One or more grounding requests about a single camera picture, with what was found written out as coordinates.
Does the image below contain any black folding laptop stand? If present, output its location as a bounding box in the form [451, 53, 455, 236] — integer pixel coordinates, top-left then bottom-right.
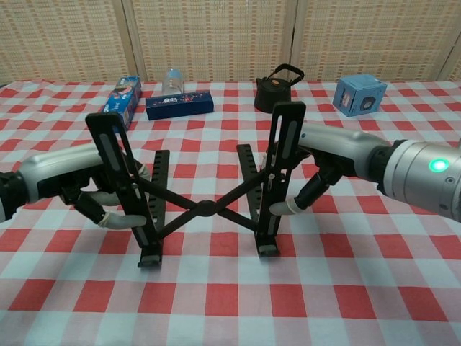
[85, 101, 307, 270]

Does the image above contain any woven bamboo folding screen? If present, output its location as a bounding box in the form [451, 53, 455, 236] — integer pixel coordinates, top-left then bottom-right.
[0, 0, 461, 83]

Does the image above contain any red white checkered tablecloth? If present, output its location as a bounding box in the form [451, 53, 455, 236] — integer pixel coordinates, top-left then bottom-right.
[0, 79, 461, 346]

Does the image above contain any clear plastic water bottle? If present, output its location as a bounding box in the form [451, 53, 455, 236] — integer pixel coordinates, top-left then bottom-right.
[161, 68, 186, 97]

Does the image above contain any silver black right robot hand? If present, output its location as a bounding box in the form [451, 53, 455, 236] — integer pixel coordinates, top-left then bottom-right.
[264, 124, 392, 217]

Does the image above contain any black kettle with handle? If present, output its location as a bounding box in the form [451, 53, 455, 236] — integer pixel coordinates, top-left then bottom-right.
[254, 63, 304, 114]

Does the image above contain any dark blue long box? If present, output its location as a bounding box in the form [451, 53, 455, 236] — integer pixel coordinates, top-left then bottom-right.
[145, 91, 214, 122]

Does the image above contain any light blue cube box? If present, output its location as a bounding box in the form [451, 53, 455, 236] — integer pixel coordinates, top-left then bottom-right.
[332, 74, 389, 118]

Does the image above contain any blue Oreo cookie box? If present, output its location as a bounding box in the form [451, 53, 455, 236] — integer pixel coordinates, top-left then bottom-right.
[99, 75, 143, 130]

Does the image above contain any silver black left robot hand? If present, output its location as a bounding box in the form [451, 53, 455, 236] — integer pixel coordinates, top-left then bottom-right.
[19, 143, 151, 231]

